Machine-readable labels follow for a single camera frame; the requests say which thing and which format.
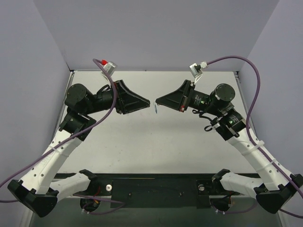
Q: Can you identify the blue key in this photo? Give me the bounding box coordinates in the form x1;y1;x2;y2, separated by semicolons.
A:
153;102;158;114

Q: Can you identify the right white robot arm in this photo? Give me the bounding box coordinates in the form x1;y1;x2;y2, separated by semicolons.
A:
155;80;303;214

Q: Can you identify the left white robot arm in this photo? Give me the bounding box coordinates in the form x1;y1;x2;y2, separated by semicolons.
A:
8;80;150;218

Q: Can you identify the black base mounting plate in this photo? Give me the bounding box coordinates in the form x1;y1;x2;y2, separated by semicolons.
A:
79;174;234;209

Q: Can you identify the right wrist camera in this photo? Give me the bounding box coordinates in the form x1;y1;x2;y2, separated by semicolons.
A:
189;63;203;84

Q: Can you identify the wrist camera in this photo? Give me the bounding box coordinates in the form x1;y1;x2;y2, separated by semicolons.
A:
103;61;117;77
189;63;203;84

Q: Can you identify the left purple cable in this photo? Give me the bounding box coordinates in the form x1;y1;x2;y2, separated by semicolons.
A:
0;58;118;203

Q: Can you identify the purple cable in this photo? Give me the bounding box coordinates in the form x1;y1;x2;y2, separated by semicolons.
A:
0;58;118;203
205;55;303;218

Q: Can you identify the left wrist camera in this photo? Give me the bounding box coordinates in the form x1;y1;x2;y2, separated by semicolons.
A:
103;61;117;77

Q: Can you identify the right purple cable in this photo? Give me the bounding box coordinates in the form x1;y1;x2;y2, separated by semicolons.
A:
205;55;303;218

